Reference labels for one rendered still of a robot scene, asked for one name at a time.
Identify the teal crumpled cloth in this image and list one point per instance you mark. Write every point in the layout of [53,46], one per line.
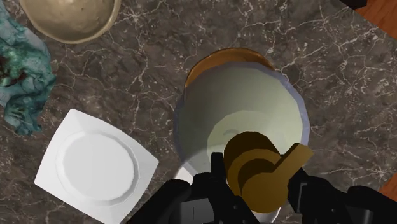
[21,77]

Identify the brown measuring cup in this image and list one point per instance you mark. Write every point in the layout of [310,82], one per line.
[260,173]

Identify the white square plate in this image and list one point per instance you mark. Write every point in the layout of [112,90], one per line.
[96,167]

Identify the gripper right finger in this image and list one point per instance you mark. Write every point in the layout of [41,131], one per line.
[335,201]

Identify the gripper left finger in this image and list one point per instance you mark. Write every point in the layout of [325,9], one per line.
[192,198]

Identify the orange bowl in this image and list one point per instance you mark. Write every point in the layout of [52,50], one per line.
[217,62]

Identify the beige bowl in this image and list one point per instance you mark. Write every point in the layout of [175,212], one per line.
[69,18]

